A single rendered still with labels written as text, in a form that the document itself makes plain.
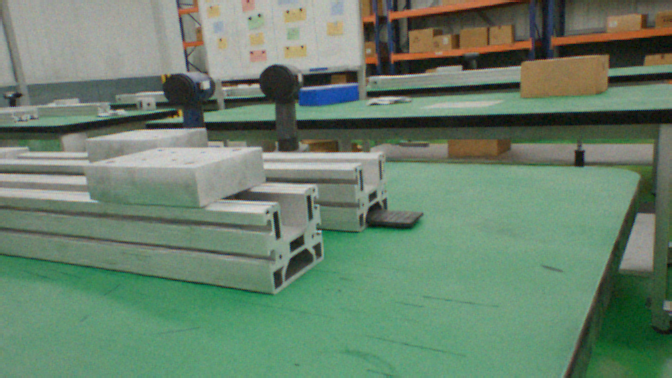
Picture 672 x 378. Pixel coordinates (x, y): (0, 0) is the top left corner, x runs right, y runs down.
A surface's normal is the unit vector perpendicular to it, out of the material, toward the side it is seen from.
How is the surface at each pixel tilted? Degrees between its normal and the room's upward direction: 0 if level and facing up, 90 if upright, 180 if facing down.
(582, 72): 89
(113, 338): 0
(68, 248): 90
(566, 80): 89
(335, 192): 90
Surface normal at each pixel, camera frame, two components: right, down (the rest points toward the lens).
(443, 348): -0.08, -0.97
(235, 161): 0.88, 0.03
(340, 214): -0.47, 0.24
